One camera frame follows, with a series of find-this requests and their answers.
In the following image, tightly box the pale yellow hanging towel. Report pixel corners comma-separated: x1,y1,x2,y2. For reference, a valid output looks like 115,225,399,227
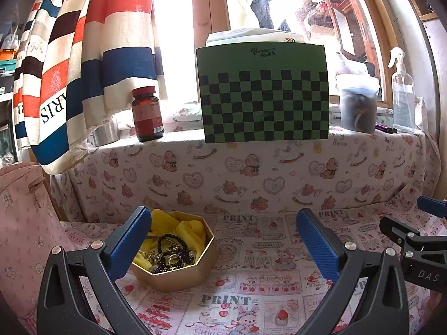
227,0,256,30

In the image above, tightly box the clear spray bottle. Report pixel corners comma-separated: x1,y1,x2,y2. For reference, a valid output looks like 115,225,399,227
387,47,416,133

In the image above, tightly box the dark hanging garment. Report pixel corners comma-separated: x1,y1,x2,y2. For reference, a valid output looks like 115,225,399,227
249,0,280,28

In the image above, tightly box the brown pill bottle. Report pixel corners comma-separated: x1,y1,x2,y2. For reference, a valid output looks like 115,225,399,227
132,86,165,143

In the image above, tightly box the black bead bracelet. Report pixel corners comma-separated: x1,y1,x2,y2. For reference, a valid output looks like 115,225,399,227
150,232,198,274

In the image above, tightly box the pink backpack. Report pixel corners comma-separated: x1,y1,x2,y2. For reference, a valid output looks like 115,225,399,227
0,163,116,322

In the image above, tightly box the silver jewelry piece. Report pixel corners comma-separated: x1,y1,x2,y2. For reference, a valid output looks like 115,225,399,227
144,250,165,266

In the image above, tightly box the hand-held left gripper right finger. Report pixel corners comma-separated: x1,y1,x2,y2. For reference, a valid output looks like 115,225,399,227
296,208,410,335

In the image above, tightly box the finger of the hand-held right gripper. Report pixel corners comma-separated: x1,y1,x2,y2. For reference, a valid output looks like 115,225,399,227
379,216,447,250
417,196,447,219

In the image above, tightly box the yellow drawstring pouch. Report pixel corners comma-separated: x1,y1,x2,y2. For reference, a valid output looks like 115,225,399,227
133,209,206,269

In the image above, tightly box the crumpled plastic bag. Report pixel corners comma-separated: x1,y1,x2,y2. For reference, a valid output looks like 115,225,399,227
335,52,371,76

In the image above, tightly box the white shelf with boxes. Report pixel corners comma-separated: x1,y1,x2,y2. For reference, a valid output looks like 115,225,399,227
0,17,22,164

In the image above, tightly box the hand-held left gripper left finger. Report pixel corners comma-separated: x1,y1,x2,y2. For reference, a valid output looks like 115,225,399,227
37,207,152,335

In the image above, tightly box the metal can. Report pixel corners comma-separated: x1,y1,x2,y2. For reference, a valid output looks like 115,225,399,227
92,120,119,146

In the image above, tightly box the white plastic bag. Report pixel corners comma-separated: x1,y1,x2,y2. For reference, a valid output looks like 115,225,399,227
206,27,306,46

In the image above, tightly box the clear plastic lidded container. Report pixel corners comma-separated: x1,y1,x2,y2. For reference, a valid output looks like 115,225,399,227
336,74,380,134

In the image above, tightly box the gold octagonal box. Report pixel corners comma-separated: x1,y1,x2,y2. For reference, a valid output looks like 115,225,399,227
131,211,218,293

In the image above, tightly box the striped curtain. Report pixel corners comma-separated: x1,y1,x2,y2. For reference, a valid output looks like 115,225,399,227
13,0,167,175

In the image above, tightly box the green checkered board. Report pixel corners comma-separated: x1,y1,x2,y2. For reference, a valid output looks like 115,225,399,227
196,41,331,144

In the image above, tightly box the bear print tablecloth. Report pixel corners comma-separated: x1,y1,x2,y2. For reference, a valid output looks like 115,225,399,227
51,103,442,335

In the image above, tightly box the wooden window frame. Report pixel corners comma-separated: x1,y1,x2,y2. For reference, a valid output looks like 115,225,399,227
154,0,402,107

